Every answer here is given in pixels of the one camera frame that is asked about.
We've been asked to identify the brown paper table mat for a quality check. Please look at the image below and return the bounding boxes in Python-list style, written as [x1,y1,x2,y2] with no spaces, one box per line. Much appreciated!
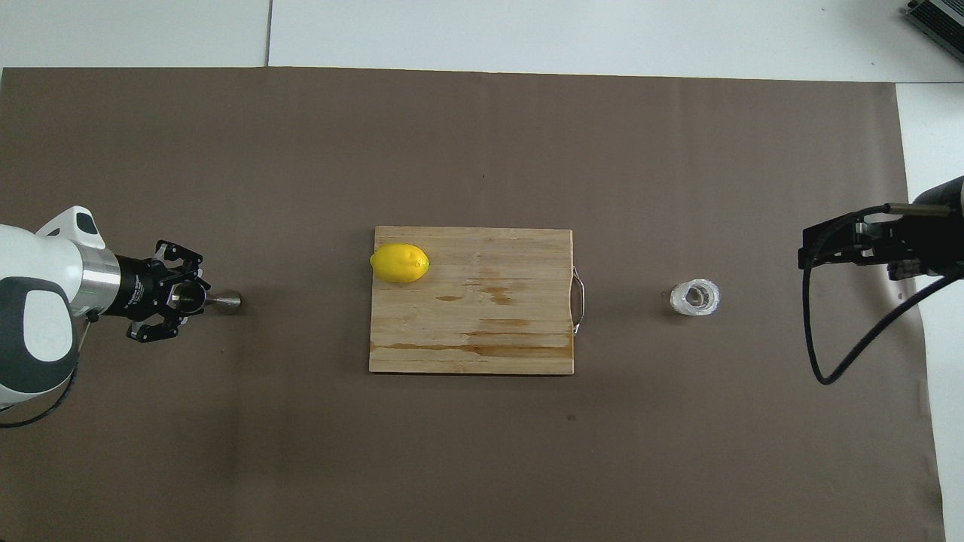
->
[0,66,947,542]

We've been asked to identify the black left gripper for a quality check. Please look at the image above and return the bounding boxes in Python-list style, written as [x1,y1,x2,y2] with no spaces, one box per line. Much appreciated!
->
[113,239,211,346]

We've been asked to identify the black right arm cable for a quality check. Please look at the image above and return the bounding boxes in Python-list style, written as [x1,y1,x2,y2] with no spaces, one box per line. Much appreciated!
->
[801,203,964,386]

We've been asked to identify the steel double jigger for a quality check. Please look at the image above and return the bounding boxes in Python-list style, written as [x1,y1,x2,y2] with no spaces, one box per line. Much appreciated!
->
[172,282,243,318]

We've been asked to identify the yellow lemon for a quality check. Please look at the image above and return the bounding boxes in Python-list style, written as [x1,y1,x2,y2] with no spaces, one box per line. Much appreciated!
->
[369,242,431,285]

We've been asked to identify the grey finned electronics box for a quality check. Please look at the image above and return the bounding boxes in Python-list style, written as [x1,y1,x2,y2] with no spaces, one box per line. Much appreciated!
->
[902,0,964,43]

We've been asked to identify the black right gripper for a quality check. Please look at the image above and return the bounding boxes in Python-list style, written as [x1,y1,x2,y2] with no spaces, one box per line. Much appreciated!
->
[798,177,964,282]

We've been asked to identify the wooden cutting board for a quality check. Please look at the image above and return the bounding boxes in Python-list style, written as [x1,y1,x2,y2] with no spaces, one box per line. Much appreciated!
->
[368,226,585,376]

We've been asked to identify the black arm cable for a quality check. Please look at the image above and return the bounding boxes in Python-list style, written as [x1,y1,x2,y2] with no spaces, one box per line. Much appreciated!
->
[0,316,82,430]
[801,203,964,386]

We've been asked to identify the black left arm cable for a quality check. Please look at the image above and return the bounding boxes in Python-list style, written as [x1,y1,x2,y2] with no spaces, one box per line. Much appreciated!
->
[0,316,82,430]

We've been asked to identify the clear textured glass cup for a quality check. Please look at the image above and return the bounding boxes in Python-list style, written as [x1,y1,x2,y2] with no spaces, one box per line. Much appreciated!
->
[670,278,721,317]

